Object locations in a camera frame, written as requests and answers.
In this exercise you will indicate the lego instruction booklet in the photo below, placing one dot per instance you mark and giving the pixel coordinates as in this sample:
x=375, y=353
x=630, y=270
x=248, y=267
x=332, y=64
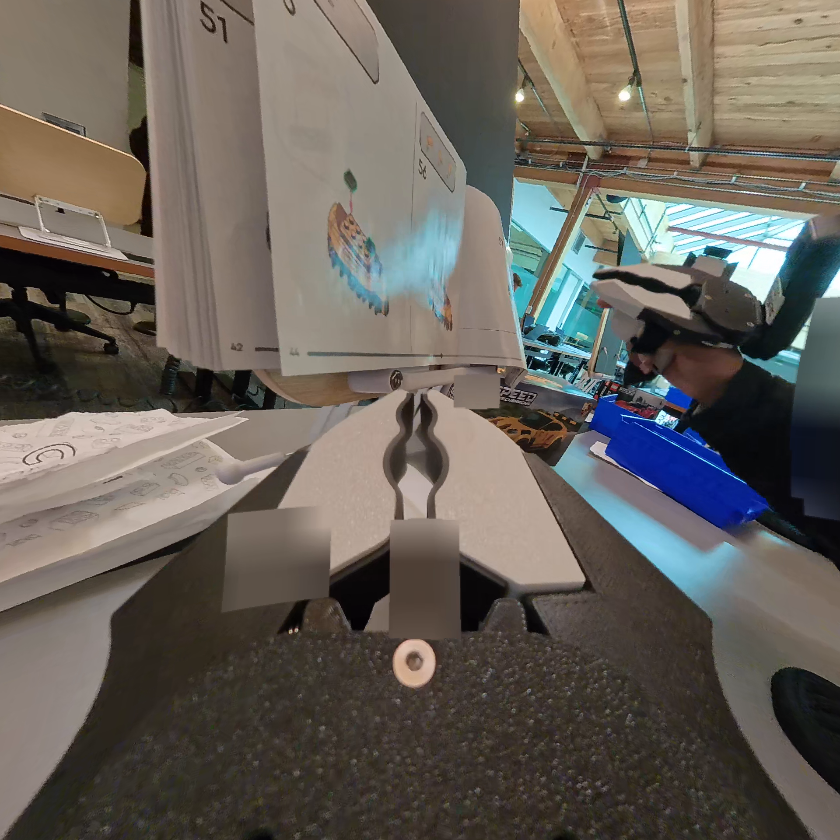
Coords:
x=315, y=229

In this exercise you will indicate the lego set box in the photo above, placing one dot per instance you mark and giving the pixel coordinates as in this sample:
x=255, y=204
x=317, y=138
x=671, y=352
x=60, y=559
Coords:
x=544, y=420

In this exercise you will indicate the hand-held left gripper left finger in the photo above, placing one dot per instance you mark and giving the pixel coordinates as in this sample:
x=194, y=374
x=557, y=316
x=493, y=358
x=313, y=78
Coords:
x=341, y=472

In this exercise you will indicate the person's right hand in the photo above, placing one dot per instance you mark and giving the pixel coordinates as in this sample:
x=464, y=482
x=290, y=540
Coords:
x=702, y=367

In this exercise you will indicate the white paper parts bag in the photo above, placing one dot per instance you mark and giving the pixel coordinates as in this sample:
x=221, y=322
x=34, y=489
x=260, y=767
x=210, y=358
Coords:
x=623, y=463

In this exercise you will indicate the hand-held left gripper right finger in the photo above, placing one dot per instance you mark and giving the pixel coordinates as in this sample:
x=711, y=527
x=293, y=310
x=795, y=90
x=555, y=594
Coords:
x=512, y=518

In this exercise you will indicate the white book stand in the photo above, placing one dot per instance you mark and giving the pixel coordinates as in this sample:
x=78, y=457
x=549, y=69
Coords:
x=420, y=379

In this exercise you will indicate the large blue plastic bin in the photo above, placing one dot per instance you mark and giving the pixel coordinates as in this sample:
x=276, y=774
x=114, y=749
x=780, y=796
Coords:
x=607, y=413

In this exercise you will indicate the ceiling lamp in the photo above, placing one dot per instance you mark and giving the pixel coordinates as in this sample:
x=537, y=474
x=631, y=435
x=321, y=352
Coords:
x=520, y=95
x=624, y=94

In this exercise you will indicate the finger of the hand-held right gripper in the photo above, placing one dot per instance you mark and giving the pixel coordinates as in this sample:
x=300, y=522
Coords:
x=649, y=274
x=630, y=302

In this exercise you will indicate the white and plywood chair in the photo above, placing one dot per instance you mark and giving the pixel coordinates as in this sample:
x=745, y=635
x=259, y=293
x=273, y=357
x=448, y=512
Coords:
x=65, y=164

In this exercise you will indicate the black backdrop panel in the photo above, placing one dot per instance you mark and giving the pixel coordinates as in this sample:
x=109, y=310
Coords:
x=485, y=98

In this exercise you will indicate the blue plastic bin with paper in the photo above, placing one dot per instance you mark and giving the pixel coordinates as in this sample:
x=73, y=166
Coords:
x=689, y=472

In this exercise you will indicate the black office chair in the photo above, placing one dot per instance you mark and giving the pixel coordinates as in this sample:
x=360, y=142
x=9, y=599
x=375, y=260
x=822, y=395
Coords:
x=39, y=315

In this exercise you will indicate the white desk stand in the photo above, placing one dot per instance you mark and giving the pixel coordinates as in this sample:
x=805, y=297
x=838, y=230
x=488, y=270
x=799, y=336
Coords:
x=72, y=226

